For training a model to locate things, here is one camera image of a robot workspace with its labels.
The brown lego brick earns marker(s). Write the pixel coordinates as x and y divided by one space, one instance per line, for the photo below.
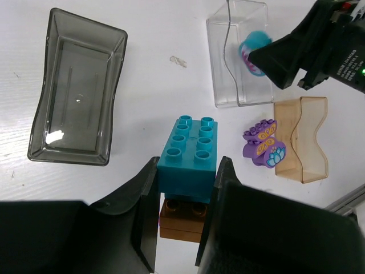
182 220

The purple butterfly lego piece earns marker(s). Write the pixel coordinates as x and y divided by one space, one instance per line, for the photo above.
261 131

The teal rectangular lego brick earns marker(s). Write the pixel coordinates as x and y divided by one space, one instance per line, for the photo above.
187 166

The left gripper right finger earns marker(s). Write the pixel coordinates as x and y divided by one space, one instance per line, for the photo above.
253 231

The clear plastic container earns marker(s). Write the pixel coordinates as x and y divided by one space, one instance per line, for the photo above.
234 31

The aluminium side rail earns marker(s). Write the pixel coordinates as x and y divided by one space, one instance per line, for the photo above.
347 204

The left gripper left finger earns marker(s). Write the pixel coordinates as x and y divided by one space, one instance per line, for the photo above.
116 234

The smoky grey plastic container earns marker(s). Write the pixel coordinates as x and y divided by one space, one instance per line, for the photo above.
83 60

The purple flower lego piece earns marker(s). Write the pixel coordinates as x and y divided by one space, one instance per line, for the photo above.
268 153

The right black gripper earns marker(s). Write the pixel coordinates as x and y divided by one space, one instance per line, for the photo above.
338 55

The amber plastic container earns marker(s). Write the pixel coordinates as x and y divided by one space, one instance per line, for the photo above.
299 121

